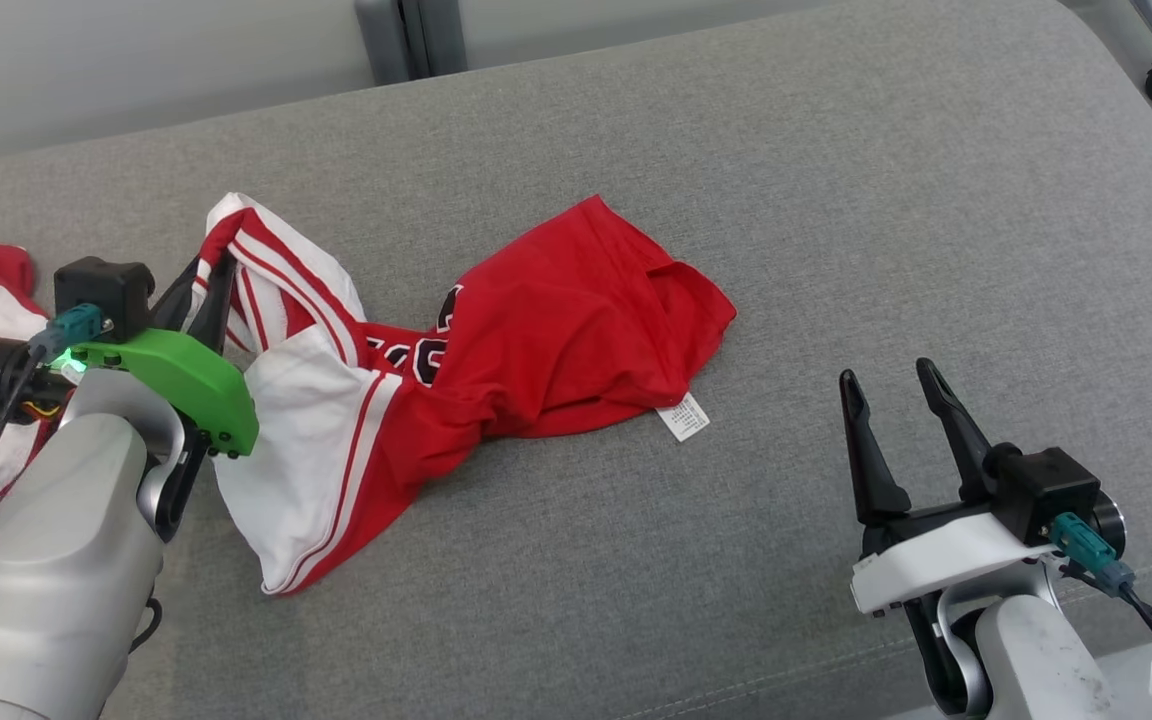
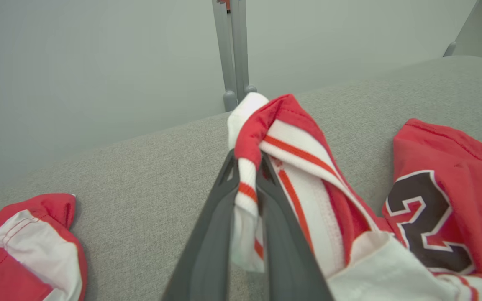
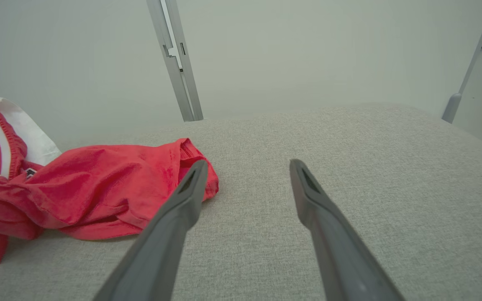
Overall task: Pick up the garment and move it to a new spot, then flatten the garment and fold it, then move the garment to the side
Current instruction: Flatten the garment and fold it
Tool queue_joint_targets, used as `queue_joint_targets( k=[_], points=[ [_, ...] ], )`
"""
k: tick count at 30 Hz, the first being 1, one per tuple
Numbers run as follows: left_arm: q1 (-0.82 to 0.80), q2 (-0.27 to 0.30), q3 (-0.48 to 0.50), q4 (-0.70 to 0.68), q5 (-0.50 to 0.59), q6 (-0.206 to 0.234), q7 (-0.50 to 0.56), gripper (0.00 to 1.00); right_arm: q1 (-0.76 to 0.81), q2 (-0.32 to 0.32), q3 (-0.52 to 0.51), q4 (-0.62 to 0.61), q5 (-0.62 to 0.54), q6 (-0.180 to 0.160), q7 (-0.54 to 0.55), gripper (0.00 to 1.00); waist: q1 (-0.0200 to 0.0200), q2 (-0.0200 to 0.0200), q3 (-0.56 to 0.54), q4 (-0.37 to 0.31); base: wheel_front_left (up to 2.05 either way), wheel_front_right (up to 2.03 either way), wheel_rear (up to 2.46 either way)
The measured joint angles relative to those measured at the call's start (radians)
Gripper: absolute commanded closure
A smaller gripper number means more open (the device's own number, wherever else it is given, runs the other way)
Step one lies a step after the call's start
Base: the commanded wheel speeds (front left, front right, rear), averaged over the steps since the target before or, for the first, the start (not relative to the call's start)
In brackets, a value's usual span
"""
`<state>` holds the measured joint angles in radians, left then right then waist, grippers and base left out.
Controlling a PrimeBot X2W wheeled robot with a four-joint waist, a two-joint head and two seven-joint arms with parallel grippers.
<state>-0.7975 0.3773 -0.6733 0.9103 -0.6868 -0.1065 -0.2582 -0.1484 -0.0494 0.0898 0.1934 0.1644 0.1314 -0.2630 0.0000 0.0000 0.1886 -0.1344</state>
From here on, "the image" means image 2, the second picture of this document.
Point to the orange red bar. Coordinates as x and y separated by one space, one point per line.
224 4

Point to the red jersey with black number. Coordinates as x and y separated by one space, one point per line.
446 167

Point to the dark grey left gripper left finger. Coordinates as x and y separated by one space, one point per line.
207 251

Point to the grey partition post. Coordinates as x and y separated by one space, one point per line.
232 50
458 33

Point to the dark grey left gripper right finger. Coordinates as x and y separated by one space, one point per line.
287 259

